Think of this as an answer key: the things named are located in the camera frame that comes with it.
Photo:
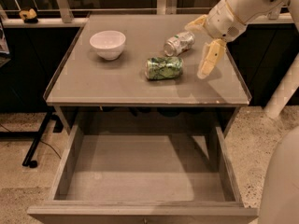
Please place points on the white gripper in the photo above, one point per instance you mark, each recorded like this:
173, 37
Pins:
221, 21

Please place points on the green soda can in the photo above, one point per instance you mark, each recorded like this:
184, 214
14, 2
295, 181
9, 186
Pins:
160, 68

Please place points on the silver crushed can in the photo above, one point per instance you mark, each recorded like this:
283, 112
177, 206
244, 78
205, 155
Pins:
179, 43

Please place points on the grey open top drawer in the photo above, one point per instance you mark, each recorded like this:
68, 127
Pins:
181, 177

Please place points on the grey cabinet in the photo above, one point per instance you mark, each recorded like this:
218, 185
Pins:
85, 79

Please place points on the white ceramic bowl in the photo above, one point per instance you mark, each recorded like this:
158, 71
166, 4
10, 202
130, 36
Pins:
108, 45

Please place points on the yellow black object on ledge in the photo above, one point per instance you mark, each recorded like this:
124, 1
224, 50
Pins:
28, 15

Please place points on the black stand leg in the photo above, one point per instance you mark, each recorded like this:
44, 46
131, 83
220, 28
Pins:
36, 136

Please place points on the white window ledge rail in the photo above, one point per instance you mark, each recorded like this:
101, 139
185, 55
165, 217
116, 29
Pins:
283, 18

